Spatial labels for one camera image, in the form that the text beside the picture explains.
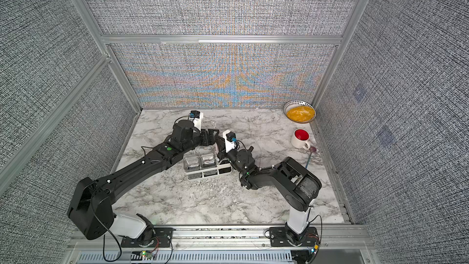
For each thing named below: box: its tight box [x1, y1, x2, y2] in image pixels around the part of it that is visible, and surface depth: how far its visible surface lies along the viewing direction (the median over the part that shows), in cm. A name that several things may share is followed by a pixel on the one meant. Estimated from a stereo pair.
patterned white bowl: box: [283, 100, 317, 125], surface depth 112 cm
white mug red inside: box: [291, 128, 311, 151], surface depth 100 cm
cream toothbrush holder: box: [183, 158, 233, 181], surface depth 86 cm
